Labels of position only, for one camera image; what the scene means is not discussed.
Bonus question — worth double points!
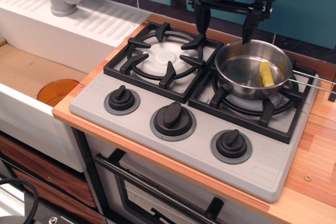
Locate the oven door with handle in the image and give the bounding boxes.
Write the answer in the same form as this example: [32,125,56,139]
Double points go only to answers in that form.
[94,149,269,223]

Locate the black burner grate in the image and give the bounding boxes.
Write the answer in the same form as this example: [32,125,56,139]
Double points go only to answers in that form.
[103,22,223,103]
[188,63,316,144]

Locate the black middle stove knob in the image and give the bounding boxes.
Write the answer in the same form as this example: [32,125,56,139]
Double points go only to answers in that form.
[150,102,197,142]

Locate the white toy sink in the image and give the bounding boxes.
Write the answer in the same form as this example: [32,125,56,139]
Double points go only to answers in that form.
[1,0,150,172]

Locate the black right burner grate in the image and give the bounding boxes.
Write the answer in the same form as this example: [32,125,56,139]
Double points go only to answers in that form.
[188,63,316,144]

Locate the black left burner grate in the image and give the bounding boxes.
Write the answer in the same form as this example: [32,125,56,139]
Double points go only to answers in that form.
[103,22,223,103]

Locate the black left stove knob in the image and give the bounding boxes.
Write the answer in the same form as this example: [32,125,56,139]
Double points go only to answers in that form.
[103,85,141,116]

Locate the wooden drawer fronts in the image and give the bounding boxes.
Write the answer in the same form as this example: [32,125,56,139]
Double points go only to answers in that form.
[1,132,104,223]

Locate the black stove knob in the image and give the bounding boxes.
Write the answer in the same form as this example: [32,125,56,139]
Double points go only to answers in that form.
[150,102,197,142]
[103,85,141,116]
[211,129,253,165]

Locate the grey toy stove top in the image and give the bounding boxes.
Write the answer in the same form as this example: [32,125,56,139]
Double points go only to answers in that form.
[68,22,321,204]

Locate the orange plastic plate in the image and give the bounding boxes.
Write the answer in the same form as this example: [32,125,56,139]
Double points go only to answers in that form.
[37,79,79,107]

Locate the black right stove knob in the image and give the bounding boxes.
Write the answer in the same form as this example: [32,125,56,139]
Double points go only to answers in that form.
[211,129,253,165]

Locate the stainless steel pan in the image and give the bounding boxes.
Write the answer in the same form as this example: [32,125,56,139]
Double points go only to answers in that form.
[214,40,328,100]

